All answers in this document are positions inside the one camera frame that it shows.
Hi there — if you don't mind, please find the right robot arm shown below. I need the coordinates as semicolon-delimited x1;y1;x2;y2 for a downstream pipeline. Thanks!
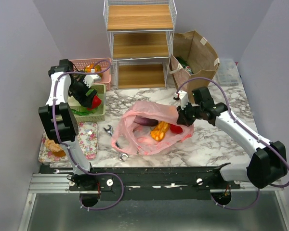
174;87;288;189

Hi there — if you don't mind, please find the silver open-end wrench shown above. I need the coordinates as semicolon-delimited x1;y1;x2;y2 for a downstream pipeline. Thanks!
103;125;129;162

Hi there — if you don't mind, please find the brown paper grocery bag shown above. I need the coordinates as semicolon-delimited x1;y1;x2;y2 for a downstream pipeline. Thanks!
170;31;220;89

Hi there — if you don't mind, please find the pink plastic bag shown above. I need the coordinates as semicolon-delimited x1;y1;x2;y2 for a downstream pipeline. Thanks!
111;101;194;155

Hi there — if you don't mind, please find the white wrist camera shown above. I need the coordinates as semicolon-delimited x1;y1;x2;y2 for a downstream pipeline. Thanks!
82;74;100;88
174;90;189;110

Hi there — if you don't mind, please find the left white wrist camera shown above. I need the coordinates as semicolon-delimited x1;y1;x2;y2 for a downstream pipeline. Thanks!
82;74;100;88

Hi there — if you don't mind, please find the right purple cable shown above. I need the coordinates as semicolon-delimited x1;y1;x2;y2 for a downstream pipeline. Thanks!
174;77;289;210

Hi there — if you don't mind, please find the green chili pepper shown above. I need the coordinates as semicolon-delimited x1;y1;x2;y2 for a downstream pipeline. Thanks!
71;109;88;116

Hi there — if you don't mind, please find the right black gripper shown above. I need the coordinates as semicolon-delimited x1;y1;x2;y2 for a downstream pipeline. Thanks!
177;101;203;127

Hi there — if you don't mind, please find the toy pineapple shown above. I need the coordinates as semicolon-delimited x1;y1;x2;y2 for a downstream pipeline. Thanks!
84;64;103;77

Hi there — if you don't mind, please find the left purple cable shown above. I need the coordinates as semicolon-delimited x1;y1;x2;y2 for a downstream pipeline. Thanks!
52;59;125;212

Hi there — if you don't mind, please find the floral tray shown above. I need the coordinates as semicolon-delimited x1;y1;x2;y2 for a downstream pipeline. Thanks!
39;122;98;168

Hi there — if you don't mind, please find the clear plastic organizer box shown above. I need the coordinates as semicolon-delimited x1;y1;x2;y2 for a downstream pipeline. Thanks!
216;58;240;87

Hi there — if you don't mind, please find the green lettuce toy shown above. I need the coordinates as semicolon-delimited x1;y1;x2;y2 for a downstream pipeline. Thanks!
86;107;99;115

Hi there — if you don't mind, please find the orange bread toy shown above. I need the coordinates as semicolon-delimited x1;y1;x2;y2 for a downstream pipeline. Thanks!
44;138;66;157

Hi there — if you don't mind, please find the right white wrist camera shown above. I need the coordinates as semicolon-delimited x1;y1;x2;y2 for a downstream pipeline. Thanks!
174;90;189;110

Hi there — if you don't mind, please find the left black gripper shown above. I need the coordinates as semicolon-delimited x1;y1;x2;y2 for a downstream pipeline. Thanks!
68;77;97;108

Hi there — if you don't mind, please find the red bell pepper toy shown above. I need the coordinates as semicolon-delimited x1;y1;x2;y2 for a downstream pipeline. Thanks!
87;89;102;111

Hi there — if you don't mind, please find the purple eggplant toy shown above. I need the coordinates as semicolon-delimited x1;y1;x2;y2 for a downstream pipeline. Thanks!
134;115;158;127

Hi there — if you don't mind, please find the green plastic basket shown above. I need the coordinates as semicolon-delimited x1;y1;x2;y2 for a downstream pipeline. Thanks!
68;84;106;122

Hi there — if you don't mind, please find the white wire wooden shelf rack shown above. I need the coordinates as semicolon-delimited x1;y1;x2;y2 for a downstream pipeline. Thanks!
103;0;177;90

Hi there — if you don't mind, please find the small silver wrench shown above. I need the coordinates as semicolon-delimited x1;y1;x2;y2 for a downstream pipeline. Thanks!
53;169;74;174

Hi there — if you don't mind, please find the purple cable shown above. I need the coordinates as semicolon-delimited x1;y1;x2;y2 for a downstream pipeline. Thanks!
174;77;289;210
52;59;125;212

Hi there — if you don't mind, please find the red tomato toy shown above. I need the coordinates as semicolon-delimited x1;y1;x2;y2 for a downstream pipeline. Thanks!
170;124;183;134

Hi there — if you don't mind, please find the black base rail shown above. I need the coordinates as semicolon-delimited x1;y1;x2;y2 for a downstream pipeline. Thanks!
29;166;255;205

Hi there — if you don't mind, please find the pink plastic basket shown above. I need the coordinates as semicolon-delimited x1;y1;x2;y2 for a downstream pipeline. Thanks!
71;58;111;91

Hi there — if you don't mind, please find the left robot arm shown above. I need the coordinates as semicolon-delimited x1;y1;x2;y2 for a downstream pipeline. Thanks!
39;59;101;190

